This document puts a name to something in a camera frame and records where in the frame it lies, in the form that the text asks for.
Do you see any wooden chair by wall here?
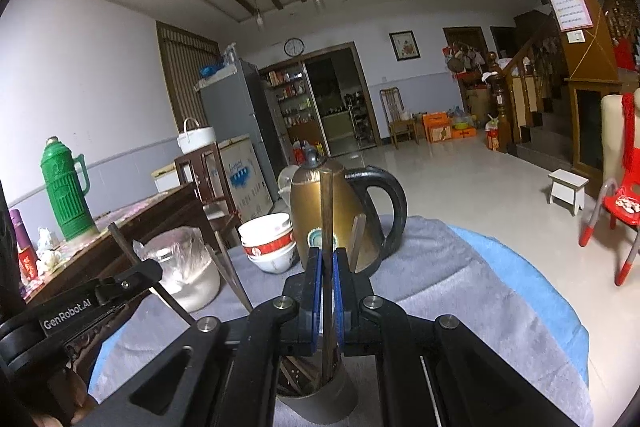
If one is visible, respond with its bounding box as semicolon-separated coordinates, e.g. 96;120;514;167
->
380;87;419;147

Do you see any dark grey utensil holder cup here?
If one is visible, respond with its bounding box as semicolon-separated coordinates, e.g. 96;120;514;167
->
277;351;358;425

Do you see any red white bowl stack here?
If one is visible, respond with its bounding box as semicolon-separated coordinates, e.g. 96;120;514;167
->
239;212;297;274

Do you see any wooden stair railing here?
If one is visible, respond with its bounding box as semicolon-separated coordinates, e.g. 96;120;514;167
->
487;10;573;168

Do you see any clear plastic bag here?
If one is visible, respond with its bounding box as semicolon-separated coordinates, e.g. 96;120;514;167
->
132;227;212;295

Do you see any small white stool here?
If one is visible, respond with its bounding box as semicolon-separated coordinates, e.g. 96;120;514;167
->
548;169;589;217

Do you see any gold electric kettle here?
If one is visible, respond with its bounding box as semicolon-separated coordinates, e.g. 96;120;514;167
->
290;146;408;275

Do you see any dark chopstick four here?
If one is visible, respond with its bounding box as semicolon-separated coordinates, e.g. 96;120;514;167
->
320;168;333;386

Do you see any dark carved wooden chair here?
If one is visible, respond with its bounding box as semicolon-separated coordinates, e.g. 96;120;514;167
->
27;181;240;305

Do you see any grey towel cloth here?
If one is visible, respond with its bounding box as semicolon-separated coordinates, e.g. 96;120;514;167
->
89;215;597;427

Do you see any dark chopstick two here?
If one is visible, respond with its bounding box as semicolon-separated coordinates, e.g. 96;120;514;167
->
210;231;254;313

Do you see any grey refrigerator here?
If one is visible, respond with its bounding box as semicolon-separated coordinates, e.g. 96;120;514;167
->
195;58;285;199

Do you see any white chest freezer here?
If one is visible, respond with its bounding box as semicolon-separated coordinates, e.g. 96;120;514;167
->
151;134;273;223

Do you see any framed wall picture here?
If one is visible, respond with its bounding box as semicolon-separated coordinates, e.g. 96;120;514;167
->
390;30;421;62

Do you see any white plastic bucket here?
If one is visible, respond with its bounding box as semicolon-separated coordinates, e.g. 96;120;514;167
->
177;117;216;154

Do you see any dark chopstick eight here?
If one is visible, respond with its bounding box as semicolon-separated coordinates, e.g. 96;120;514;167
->
347;213;367;273

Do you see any person's left hand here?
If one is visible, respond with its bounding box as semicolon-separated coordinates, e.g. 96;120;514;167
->
27;358;98;426

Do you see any round wall clock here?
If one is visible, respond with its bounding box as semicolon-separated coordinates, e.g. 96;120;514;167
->
283;37;305;57

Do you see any green thermos flask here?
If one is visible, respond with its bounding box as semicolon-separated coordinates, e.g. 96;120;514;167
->
40;136;96;242

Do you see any red plastic chair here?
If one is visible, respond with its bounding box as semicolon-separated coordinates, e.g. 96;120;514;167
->
578;92;640;287

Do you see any white pot with handles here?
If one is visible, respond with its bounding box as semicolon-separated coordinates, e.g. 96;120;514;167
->
157;257;221;312

